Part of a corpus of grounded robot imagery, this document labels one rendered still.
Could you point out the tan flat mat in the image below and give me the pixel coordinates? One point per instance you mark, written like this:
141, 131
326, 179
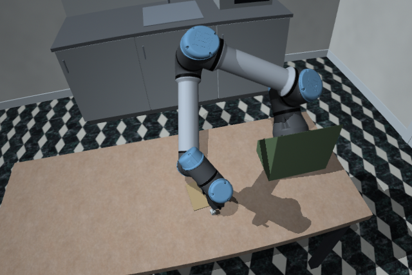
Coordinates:
198, 199

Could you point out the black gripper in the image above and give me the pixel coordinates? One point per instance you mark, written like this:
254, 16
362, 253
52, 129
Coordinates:
213, 204

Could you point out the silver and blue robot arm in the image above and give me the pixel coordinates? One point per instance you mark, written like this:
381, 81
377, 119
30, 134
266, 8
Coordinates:
201, 47

